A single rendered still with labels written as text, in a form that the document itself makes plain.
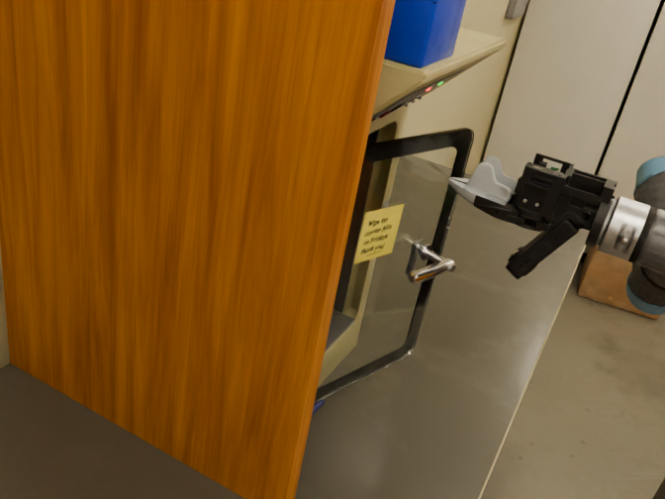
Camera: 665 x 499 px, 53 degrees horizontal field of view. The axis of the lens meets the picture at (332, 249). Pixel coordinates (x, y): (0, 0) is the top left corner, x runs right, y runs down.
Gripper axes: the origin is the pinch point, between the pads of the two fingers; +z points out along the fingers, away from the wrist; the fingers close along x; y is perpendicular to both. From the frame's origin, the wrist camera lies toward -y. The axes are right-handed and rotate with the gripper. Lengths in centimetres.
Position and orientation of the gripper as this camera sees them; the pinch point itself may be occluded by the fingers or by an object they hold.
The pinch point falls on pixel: (456, 187)
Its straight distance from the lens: 96.0
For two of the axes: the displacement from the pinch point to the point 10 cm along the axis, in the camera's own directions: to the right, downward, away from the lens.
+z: -8.7, -3.5, 3.4
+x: -4.6, 3.6, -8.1
